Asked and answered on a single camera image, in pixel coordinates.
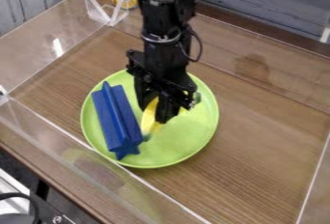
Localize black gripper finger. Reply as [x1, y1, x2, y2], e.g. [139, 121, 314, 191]
[133, 78, 159, 110]
[156, 91, 180, 124]

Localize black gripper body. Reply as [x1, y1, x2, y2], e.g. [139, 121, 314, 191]
[127, 49, 198, 110]

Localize yellow toy banana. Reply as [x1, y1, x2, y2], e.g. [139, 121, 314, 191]
[140, 98, 163, 141]

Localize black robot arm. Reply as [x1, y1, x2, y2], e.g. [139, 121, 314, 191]
[127, 0, 200, 124]

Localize green round plate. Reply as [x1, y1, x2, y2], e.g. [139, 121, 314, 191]
[80, 70, 219, 169]

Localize blue plastic block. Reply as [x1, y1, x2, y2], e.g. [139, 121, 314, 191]
[92, 81, 143, 160]

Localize clear acrylic tray walls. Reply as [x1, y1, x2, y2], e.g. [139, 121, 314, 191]
[0, 0, 330, 224]

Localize black device with knob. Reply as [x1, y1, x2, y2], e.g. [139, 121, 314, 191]
[27, 192, 79, 224]

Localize black cable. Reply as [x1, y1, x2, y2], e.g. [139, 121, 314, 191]
[0, 192, 43, 224]

